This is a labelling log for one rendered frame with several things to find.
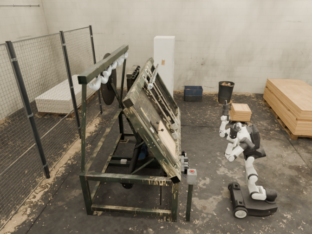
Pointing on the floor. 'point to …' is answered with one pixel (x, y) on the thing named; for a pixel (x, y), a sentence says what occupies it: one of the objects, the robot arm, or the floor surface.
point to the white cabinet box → (165, 59)
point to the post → (189, 202)
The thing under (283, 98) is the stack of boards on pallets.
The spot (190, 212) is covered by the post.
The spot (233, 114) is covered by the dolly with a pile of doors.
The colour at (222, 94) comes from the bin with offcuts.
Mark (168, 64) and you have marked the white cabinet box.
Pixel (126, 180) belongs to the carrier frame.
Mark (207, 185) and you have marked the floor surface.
